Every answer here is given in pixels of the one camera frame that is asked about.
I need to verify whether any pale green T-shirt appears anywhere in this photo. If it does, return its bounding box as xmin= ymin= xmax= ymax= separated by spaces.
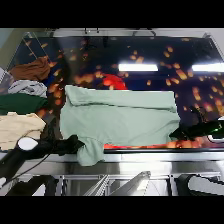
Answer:
xmin=59 ymin=84 xmax=182 ymax=167

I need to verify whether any brown garment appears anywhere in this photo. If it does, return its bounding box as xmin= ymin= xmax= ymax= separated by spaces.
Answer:
xmin=8 ymin=56 xmax=52 ymax=83

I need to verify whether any dark green garment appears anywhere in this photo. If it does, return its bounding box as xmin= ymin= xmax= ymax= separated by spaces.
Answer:
xmin=0 ymin=92 xmax=48 ymax=116

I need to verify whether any beige garment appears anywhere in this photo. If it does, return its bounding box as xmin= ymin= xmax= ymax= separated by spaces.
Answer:
xmin=0 ymin=111 xmax=47 ymax=151

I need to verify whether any grey garment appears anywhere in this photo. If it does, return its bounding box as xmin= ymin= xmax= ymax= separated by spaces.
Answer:
xmin=6 ymin=79 xmax=48 ymax=99

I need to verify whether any black cable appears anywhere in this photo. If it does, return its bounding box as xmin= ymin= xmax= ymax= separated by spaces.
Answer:
xmin=2 ymin=153 xmax=52 ymax=186

